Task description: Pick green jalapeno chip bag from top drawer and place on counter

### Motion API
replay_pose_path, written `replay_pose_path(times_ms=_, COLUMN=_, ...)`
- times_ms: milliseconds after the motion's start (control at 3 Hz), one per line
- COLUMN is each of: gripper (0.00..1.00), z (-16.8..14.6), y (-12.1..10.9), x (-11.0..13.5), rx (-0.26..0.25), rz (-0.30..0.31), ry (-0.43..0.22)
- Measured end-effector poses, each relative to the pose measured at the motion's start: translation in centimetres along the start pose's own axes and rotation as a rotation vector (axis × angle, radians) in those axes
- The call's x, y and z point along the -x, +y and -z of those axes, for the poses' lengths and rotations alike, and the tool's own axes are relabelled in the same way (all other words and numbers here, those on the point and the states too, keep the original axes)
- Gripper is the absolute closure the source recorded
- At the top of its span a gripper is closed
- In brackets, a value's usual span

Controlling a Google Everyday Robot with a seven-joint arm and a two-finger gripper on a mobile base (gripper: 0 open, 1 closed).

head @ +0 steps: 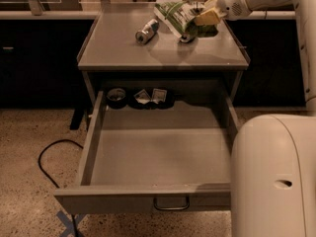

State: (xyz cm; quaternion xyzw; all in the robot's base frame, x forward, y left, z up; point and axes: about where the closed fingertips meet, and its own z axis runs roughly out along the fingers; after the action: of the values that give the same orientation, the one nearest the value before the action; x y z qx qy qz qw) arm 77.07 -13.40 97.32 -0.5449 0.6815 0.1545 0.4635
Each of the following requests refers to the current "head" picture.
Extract white packet right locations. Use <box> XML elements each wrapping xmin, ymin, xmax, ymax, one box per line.
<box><xmin>151</xmin><ymin>89</ymin><xmax>167</xmax><ymax>104</ymax></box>

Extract green jalapeno chip bag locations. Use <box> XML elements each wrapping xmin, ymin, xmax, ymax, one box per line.
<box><xmin>154</xmin><ymin>1</ymin><xmax>218</xmax><ymax>39</ymax></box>

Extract black round container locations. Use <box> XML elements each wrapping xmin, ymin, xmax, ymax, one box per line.
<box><xmin>106</xmin><ymin>88</ymin><xmax>127</xmax><ymax>109</ymax></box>

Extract black floor cable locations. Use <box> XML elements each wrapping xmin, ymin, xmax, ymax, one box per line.
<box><xmin>38</xmin><ymin>138</ymin><xmax>85</xmax><ymax>237</ymax></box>

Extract white packet left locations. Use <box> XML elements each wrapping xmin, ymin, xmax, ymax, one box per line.
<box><xmin>133</xmin><ymin>89</ymin><xmax>151</xmax><ymax>105</ymax></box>

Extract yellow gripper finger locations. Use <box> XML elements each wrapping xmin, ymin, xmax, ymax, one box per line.
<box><xmin>204</xmin><ymin>0</ymin><xmax>218</xmax><ymax>9</ymax></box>
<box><xmin>195</xmin><ymin>9</ymin><xmax>226</xmax><ymax>26</ymax></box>

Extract green soda can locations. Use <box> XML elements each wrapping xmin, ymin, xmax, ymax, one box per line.
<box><xmin>179</xmin><ymin>33</ymin><xmax>197</xmax><ymax>43</ymax></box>

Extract black tray with packets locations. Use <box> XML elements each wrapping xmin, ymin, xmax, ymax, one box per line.
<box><xmin>127</xmin><ymin>88</ymin><xmax>175</xmax><ymax>110</ymax></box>

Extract white bowl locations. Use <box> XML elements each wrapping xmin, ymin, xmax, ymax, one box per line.
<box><xmin>155</xmin><ymin>0</ymin><xmax>183</xmax><ymax>4</ymax></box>

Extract blue white soda can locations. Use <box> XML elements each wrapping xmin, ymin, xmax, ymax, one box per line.
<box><xmin>135</xmin><ymin>19</ymin><xmax>159</xmax><ymax>44</ymax></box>

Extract grey open top drawer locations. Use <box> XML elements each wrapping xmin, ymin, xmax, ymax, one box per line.
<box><xmin>54</xmin><ymin>101</ymin><xmax>238</xmax><ymax>214</ymax></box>

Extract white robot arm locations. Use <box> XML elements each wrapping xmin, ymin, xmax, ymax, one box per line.
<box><xmin>211</xmin><ymin>0</ymin><xmax>316</xmax><ymax>237</ymax></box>

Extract grey counter cabinet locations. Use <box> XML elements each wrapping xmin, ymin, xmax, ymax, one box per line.
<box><xmin>76</xmin><ymin>3</ymin><xmax>251</xmax><ymax>131</ymax></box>

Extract blue tape cross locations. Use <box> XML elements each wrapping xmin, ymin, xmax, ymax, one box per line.
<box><xmin>56</xmin><ymin>210</ymin><xmax>85</xmax><ymax>237</ymax></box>

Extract white packet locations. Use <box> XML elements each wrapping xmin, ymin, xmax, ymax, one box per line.
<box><xmin>151</xmin><ymin>89</ymin><xmax>167</xmax><ymax>104</ymax></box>
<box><xmin>133</xmin><ymin>89</ymin><xmax>151</xmax><ymax>105</ymax></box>

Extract black drawer handle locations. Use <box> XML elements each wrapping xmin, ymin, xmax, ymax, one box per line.
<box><xmin>153</xmin><ymin>197</ymin><xmax>190</xmax><ymax>211</ymax></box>

